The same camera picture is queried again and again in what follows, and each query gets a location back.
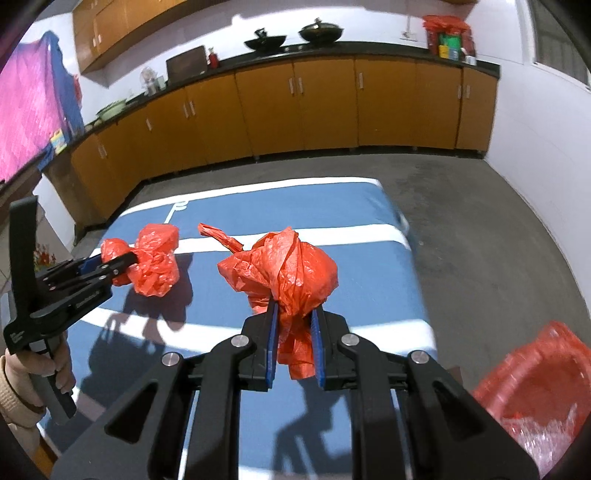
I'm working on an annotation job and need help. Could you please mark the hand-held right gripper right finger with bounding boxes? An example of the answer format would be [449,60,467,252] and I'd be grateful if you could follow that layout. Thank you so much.
[310,308,541,480]

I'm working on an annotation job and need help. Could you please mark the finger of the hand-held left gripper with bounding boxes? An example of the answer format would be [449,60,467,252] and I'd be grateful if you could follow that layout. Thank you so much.
[78,252,140,274]
[98,265,140,287]

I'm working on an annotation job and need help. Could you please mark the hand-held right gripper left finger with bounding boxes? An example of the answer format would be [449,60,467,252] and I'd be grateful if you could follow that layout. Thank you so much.
[51,301,281,480]

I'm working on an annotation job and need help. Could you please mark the small red plastic bag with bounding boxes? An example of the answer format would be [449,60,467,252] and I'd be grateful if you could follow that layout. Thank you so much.
[100,223,182,297]

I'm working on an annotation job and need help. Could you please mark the large red plastic bag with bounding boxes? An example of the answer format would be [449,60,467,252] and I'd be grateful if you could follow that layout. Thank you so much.
[198,222,339,382]

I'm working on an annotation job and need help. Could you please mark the red bin with red liner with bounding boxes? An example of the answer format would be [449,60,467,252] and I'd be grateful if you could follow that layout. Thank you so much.
[471,320,591,479]

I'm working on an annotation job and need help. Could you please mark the clear bubble wrap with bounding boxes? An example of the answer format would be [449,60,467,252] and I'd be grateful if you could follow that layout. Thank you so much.
[501,406,580,474]

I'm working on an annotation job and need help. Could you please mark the person's left hand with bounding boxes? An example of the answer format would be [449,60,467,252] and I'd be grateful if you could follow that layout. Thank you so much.
[8,340,77,408]

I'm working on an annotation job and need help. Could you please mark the blue white striped table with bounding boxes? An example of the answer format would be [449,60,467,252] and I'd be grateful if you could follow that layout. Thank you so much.
[37,175,437,480]

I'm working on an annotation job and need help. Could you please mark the green basin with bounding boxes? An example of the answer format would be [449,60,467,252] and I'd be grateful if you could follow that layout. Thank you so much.
[95,100,128,122]

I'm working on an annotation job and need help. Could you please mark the pink and blue blanket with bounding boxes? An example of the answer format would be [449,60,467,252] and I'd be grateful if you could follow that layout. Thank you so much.
[0,31,86,184]

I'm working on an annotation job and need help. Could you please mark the brown cutting board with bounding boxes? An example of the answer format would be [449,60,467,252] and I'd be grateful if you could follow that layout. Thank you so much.
[165,45,208,82]

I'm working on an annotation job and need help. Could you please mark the long orange upper cabinets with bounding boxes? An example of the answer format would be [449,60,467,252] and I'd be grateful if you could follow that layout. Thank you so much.
[72,0,232,74]

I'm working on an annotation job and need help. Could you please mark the orange lower kitchen cabinets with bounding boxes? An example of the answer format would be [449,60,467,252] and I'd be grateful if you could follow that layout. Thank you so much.
[44,54,500,232]

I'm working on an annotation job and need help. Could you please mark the open black wok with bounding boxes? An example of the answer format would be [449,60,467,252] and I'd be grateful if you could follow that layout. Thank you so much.
[243,28,286,52]

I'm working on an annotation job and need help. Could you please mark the black kitchen countertop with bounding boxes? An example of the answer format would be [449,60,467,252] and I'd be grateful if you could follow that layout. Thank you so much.
[69,40,502,139]

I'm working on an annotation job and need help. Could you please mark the black wok with lid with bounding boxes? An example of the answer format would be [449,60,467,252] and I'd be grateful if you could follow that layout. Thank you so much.
[298,17,345,44]

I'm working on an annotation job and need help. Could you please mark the red bag of bottles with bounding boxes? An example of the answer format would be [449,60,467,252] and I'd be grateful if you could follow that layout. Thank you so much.
[422,14,476,64]

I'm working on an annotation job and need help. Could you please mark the window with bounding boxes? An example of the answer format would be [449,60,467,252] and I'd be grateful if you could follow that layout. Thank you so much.
[526,0,591,91]

